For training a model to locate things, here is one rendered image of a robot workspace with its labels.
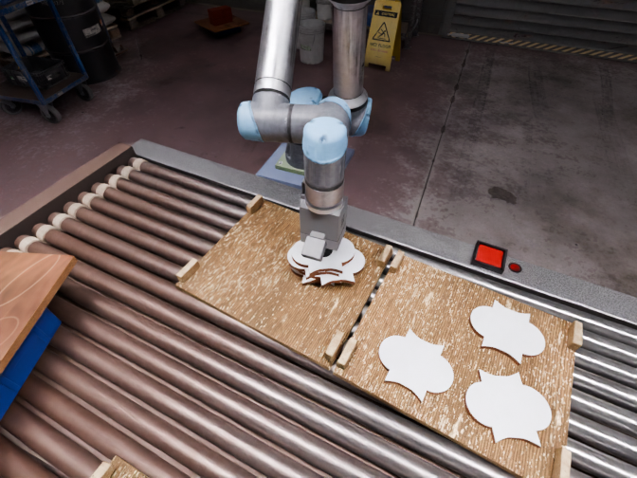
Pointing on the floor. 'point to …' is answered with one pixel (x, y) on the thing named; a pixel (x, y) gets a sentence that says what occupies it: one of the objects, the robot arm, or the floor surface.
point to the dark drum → (49, 30)
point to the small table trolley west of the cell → (14, 94)
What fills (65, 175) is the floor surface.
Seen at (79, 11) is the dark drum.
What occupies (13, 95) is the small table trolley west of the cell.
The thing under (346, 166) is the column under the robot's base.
